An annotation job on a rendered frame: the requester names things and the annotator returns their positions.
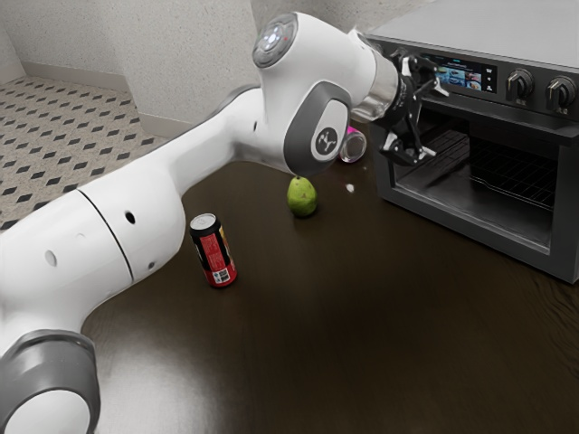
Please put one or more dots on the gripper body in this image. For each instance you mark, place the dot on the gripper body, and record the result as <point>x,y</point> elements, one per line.
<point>405,101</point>

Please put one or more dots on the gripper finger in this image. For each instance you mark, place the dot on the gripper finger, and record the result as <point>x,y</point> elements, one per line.
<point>423,74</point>
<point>407,144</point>

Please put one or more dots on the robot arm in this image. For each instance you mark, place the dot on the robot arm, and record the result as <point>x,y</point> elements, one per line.
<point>190,163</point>

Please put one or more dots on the clear cup with pink base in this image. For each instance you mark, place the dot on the clear cup with pink base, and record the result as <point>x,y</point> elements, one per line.
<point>353,145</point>

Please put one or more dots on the dark grey countertop oven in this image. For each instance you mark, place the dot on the dark grey countertop oven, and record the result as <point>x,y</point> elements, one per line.
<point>493,149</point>

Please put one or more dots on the green pear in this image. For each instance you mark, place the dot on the green pear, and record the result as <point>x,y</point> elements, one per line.
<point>301,197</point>

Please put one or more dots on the red and black drink can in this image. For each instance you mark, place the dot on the red and black drink can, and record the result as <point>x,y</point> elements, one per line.
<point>214,253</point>

